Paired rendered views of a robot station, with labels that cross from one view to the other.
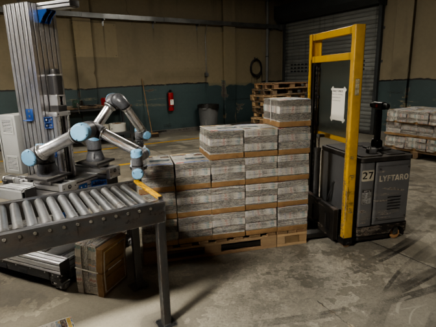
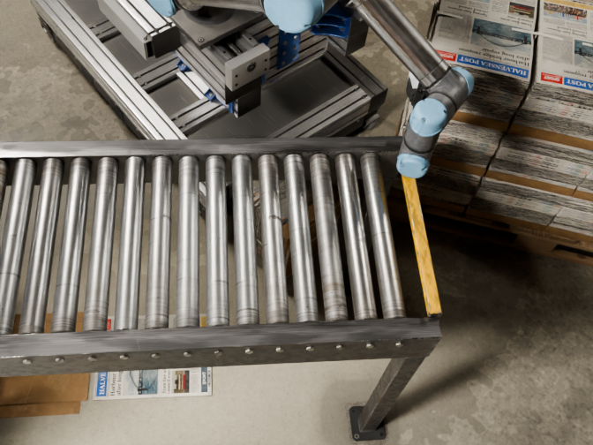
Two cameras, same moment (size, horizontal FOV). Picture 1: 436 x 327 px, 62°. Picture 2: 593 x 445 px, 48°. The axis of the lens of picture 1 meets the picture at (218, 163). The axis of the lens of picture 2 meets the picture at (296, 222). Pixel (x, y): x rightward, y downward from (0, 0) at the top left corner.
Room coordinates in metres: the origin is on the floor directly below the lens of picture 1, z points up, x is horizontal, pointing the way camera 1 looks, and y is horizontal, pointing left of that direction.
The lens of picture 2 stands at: (1.32, 0.43, 2.14)
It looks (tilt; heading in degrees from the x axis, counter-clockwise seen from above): 59 degrees down; 20
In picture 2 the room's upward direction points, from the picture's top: 8 degrees clockwise
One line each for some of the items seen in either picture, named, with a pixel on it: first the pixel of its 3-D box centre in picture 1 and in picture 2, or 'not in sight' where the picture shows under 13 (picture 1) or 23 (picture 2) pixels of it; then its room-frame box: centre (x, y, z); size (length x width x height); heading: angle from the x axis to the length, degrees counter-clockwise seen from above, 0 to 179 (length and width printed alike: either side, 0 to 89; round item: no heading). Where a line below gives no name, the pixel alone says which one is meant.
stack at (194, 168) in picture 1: (207, 202); (576, 145); (3.03, 0.10, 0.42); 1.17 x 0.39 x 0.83; 103
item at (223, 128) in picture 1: (220, 128); not in sight; (3.06, -0.03, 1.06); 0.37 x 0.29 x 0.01; 15
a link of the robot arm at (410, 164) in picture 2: (137, 172); (415, 152); (2.35, 0.53, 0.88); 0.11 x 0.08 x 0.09; 11
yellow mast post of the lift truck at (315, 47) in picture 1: (312, 127); not in sight; (3.62, -0.95, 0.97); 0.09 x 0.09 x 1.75; 13
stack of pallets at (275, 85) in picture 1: (279, 108); not in sight; (9.61, -1.66, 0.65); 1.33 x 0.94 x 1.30; 125
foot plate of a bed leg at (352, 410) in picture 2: (166, 322); (367, 422); (1.98, 0.34, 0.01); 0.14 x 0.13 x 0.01; 31
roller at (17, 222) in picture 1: (16, 218); (101, 242); (1.83, 1.08, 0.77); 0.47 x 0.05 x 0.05; 31
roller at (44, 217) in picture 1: (43, 213); (160, 240); (1.90, 0.97, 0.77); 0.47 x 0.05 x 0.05; 31
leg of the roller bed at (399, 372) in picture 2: (163, 274); (386, 390); (1.98, 0.34, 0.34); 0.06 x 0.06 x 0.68; 31
